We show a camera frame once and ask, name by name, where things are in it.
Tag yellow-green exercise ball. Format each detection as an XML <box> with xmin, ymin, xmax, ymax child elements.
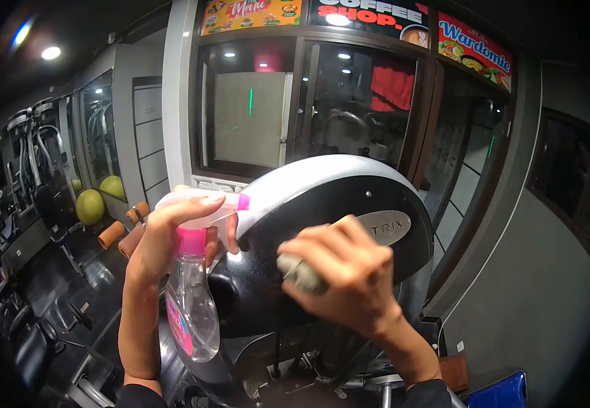
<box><xmin>98</xmin><ymin>175</ymin><xmax>126</xmax><ymax>201</ymax></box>
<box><xmin>75</xmin><ymin>189</ymin><xmax>106</xmax><ymax>227</ymax></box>

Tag person's right fingers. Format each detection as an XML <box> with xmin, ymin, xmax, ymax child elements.
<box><xmin>277</xmin><ymin>215</ymin><xmax>377</xmax><ymax>307</ymax></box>

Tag black weight bench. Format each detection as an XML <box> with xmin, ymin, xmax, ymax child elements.
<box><xmin>0</xmin><ymin>301</ymin><xmax>117</xmax><ymax>408</ymax></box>

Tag yellow menu banner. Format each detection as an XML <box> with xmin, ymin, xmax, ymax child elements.
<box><xmin>201</xmin><ymin>0</ymin><xmax>304</xmax><ymax>36</ymax></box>

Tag person's left hand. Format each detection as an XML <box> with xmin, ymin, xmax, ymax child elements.
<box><xmin>128</xmin><ymin>185</ymin><xmax>240</xmax><ymax>284</ymax></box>

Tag orange padded gym bench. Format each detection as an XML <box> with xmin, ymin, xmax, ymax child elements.
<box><xmin>96</xmin><ymin>201</ymin><xmax>152</xmax><ymax>260</ymax></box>

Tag person's left thumb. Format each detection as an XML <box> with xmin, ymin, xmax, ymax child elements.
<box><xmin>172</xmin><ymin>196</ymin><xmax>226</xmax><ymax>229</ymax></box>

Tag black coffee banner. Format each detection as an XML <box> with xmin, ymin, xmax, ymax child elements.
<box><xmin>308</xmin><ymin>0</ymin><xmax>430</xmax><ymax>50</ymax></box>

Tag black silver exercise machine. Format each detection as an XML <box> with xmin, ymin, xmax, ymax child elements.
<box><xmin>160</xmin><ymin>154</ymin><xmax>434</xmax><ymax>408</ymax></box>

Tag grey weight machine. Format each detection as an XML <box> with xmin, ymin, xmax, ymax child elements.
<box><xmin>0</xmin><ymin>97</ymin><xmax>79</xmax><ymax>230</ymax></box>

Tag clear pink spray bottle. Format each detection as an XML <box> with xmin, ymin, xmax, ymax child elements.
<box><xmin>154</xmin><ymin>190</ymin><xmax>251</xmax><ymax>364</ymax></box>

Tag person's left fingers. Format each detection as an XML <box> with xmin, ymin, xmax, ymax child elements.
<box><xmin>203</xmin><ymin>226</ymin><xmax>220</xmax><ymax>269</ymax></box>

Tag large window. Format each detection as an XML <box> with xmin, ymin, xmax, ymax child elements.
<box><xmin>191</xmin><ymin>36</ymin><xmax>515</xmax><ymax>286</ymax></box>

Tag dark side window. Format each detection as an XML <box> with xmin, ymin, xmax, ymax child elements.
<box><xmin>525</xmin><ymin>106</ymin><xmax>590</xmax><ymax>276</ymax></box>

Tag wall mirror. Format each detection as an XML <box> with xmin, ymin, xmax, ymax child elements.
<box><xmin>80</xmin><ymin>70</ymin><xmax>122</xmax><ymax>190</ymax></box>

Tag person's left index finger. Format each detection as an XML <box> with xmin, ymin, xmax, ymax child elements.
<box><xmin>224</xmin><ymin>212</ymin><xmax>241</xmax><ymax>255</ymax></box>

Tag person's right hand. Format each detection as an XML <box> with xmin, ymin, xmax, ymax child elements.
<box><xmin>277</xmin><ymin>215</ymin><xmax>402</xmax><ymax>339</ymax></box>

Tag blue plastic chair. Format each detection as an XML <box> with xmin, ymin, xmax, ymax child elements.
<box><xmin>459</xmin><ymin>370</ymin><xmax>528</xmax><ymax>408</ymax></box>

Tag grey cleaning cloth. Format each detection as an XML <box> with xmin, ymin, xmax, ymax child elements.
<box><xmin>277</xmin><ymin>253</ymin><xmax>329</xmax><ymax>295</ymax></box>

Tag red noodle banner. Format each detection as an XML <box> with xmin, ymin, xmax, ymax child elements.
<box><xmin>437</xmin><ymin>11</ymin><xmax>514</xmax><ymax>94</ymax></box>

